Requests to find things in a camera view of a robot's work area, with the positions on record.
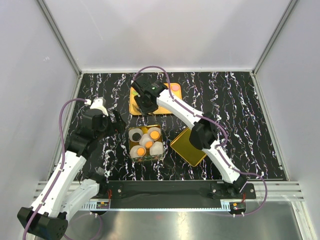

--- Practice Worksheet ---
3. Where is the large patterned sandwich cookie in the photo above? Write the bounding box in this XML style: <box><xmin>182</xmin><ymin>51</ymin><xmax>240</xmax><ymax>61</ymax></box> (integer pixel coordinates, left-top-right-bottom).
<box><xmin>150</xmin><ymin>131</ymin><xmax>160</xmax><ymax>141</ymax></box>

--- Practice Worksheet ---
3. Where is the gold square cookie tin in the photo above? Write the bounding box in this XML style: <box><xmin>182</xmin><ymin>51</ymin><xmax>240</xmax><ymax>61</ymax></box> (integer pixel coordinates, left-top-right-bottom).
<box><xmin>128</xmin><ymin>125</ymin><xmax>165</xmax><ymax>163</ymax></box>

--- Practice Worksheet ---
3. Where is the aluminium frame rail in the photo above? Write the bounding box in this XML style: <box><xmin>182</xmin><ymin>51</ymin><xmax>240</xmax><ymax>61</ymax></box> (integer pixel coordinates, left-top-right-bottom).
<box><xmin>34</xmin><ymin>181</ymin><xmax>304</xmax><ymax>212</ymax></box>

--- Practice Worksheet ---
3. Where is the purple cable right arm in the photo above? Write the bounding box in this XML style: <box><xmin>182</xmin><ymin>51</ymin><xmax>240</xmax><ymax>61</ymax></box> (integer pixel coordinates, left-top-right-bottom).
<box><xmin>132</xmin><ymin>65</ymin><xmax>268</xmax><ymax>218</ymax></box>

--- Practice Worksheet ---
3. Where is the gold tin lid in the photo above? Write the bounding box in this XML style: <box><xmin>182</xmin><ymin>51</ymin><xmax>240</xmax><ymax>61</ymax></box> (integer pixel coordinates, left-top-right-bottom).
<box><xmin>170</xmin><ymin>128</ymin><xmax>207</xmax><ymax>167</ymax></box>

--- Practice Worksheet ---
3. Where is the black chocolate sandwich cookie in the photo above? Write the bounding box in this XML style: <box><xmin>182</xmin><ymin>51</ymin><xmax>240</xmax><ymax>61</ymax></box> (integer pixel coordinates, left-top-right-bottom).
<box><xmin>132</xmin><ymin>132</ymin><xmax>141</xmax><ymax>142</ymax></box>

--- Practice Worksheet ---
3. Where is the pink macaron top right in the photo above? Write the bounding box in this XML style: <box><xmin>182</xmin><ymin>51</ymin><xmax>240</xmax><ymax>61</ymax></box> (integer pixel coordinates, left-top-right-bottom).
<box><xmin>171</xmin><ymin>85</ymin><xmax>180</xmax><ymax>92</ymax></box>

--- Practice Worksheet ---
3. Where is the yellow serving tray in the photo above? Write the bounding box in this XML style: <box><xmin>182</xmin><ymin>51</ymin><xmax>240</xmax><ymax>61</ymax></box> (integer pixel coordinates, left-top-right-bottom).
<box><xmin>129</xmin><ymin>82</ymin><xmax>182</xmax><ymax>116</ymax></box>

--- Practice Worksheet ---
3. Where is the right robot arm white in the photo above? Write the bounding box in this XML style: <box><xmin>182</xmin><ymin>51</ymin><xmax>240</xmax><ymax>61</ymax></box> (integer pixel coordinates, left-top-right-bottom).
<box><xmin>134</xmin><ymin>87</ymin><xmax>247</xmax><ymax>199</ymax></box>

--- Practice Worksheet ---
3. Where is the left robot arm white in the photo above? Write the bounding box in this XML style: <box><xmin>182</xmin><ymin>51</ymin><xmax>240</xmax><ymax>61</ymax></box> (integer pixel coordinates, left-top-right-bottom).
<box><xmin>17</xmin><ymin>97</ymin><xmax>126</xmax><ymax>240</ymax></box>

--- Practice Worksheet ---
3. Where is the white paper cup centre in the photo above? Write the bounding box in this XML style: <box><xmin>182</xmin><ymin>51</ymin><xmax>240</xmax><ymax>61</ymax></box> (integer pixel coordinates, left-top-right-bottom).
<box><xmin>139</xmin><ymin>133</ymin><xmax>154</xmax><ymax>149</ymax></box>

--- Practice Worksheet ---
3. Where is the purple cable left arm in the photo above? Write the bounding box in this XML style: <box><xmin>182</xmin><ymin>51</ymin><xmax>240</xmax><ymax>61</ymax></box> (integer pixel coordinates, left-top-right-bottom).
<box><xmin>22</xmin><ymin>98</ymin><xmax>104</xmax><ymax>240</ymax></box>

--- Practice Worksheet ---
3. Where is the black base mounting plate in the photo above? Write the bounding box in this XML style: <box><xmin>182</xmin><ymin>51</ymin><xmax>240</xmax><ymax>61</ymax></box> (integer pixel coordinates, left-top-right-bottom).
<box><xmin>104</xmin><ymin>180</ymin><xmax>257</xmax><ymax>200</ymax></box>

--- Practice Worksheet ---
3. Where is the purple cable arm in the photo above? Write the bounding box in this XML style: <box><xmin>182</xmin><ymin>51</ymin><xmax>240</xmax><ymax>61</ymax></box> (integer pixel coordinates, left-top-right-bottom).
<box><xmin>132</xmin><ymin>65</ymin><xmax>268</xmax><ymax>218</ymax></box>
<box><xmin>22</xmin><ymin>98</ymin><xmax>104</xmax><ymax>240</ymax></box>

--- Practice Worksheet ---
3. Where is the white paper cup back-right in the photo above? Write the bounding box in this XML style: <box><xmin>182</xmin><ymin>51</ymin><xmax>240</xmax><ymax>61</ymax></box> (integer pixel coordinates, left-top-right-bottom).
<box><xmin>147</xmin><ymin>127</ymin><xmax>161</xmax><ymax>141</ymax></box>

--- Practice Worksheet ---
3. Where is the white paper cup front-right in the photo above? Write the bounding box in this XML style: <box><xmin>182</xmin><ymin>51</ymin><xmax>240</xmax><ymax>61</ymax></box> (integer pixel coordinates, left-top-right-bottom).
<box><xmin>149</xmin><ymin>141</ymin><xmax>164</xmax><ymax>156</ymax></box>

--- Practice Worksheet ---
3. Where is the white paper cup front-left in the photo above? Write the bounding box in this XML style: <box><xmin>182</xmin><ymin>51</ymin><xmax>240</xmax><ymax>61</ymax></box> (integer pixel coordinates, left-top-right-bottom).
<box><xmin>129</xmin><ymin>145</ymin><xmax>147</xmax><ymax>159</ymax></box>

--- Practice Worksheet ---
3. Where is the plain round orange cookie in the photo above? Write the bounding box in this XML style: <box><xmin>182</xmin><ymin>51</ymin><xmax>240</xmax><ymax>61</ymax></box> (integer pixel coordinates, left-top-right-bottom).
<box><xmin>145</xmin><ymin>141</ymin><xmax>154</xmax><ymax>149</ymax></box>

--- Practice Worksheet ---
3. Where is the dotted round sandwich cookie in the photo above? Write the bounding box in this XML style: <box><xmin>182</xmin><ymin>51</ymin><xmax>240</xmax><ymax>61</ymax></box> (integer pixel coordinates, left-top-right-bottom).
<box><xmin>136</xmin><ymin>147</ymin><xmax>146</xmax><ymax>156</ymax></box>

